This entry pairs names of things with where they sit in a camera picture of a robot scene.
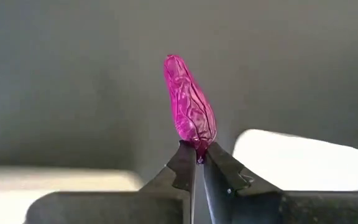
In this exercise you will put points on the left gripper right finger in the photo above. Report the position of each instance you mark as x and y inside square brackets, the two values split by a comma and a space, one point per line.
[275, 208]

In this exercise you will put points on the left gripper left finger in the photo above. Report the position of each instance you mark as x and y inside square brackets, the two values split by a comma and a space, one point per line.
[120, 208]

